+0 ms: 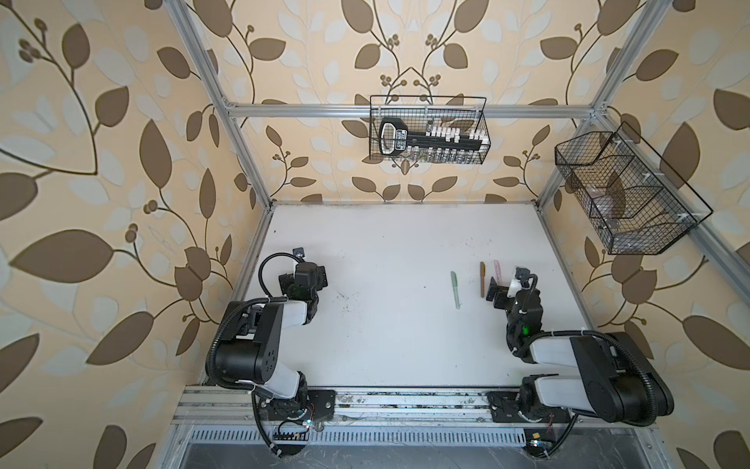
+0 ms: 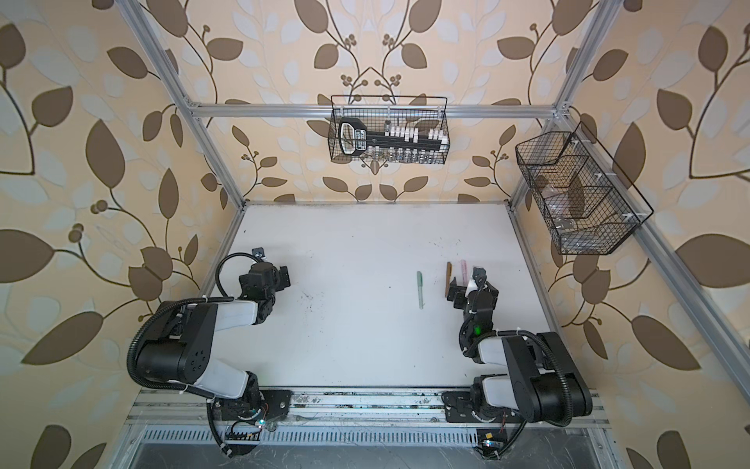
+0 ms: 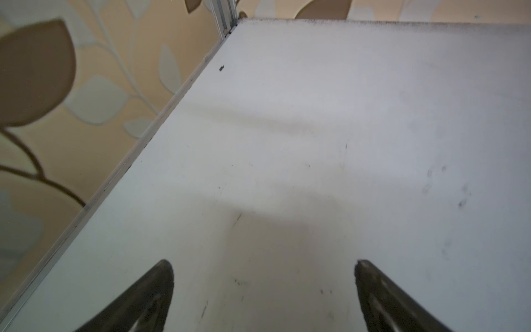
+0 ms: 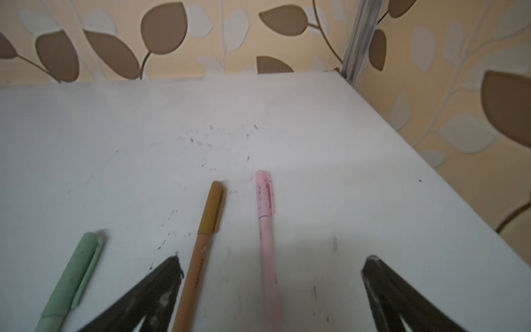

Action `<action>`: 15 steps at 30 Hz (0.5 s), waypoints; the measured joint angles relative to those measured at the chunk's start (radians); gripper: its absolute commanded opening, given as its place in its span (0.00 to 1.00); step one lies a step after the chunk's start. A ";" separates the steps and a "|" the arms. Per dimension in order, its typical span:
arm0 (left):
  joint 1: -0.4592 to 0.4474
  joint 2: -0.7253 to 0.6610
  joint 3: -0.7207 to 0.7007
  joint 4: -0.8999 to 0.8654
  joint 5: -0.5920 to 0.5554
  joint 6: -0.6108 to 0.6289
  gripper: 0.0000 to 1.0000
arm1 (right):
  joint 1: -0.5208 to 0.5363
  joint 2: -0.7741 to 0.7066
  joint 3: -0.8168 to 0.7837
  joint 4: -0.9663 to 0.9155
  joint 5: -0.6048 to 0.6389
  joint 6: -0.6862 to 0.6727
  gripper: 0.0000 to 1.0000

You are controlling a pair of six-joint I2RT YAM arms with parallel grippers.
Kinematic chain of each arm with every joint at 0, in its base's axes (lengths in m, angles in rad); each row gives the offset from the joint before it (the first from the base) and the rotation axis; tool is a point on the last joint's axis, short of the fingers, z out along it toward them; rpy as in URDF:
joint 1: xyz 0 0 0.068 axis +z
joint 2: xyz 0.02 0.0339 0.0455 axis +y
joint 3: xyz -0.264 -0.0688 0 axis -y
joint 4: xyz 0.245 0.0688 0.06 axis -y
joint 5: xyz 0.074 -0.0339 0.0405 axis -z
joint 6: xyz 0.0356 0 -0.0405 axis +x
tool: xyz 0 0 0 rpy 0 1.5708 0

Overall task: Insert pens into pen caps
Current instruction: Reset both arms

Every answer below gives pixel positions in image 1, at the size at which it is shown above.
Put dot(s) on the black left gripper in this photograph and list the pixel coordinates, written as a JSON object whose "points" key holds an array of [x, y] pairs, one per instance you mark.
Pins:
{"points": [[318, 277]]}

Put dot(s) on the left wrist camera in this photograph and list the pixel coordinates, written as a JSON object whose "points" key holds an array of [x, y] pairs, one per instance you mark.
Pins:
{"points": [[299, 254]]}

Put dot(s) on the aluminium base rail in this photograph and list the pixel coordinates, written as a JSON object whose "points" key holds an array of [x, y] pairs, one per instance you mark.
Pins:
{"points": [[360, 416]]}

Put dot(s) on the black wire basket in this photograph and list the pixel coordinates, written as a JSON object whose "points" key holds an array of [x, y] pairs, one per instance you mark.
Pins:
{"points": [[637, 201], [446, 111]]}

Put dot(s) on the brown pen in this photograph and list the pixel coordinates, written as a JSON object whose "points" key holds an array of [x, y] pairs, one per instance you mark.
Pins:
{"points": [[482, 279]]}

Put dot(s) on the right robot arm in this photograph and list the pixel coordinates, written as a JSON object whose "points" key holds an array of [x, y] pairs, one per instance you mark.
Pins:
{"points": [[611, 378]]}

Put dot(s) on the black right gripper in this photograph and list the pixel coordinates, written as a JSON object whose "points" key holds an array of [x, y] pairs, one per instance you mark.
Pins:
{"points": [[502, 295]]}

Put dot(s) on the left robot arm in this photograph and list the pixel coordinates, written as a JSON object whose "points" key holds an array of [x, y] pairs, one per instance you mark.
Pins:
{"points": [[245, 352]]}

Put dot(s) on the black wire basket centre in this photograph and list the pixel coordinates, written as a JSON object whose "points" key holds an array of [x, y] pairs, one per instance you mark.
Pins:
{"points": [[446, 111]]}

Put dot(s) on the black tool in basket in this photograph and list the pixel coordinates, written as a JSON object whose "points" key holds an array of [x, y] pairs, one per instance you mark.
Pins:
{"points": [[425, 140]]}

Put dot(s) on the black wire basket right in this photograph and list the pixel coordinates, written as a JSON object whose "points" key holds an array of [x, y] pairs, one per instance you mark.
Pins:
{"points": [[637, 201]]}

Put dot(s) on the green pen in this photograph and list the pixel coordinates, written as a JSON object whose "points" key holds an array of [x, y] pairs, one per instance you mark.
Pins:
{"points": [[455, 290]]}

